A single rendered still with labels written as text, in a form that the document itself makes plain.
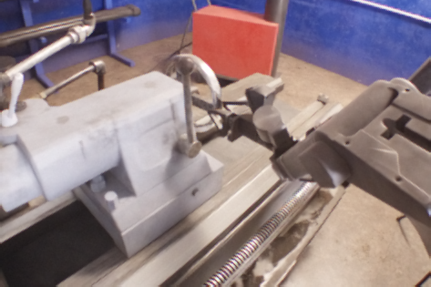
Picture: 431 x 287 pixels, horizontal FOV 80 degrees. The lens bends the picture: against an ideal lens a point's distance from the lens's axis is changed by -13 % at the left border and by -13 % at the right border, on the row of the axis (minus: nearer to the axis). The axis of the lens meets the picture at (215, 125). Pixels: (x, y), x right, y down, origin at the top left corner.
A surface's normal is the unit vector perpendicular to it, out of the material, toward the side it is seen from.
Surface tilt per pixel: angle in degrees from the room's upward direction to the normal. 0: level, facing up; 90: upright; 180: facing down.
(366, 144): 33
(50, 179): 85
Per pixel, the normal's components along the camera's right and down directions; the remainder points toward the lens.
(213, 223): 0.48, -0.42
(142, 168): 0.72, 0.12
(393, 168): -0.48, -0.68
